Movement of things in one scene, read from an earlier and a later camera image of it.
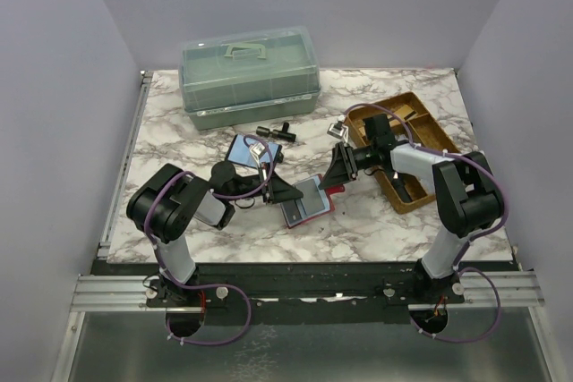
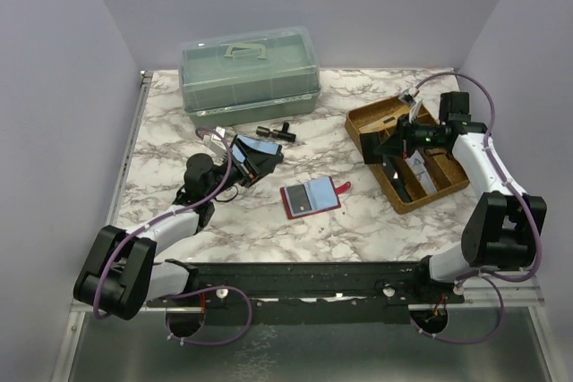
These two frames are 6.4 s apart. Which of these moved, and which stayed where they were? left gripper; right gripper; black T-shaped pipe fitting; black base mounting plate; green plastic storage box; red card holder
Moved: right gripper; left gripper; red card holder
Stayed: black T-shaped pipe fitting; green plastic storage box; black base mounting plate
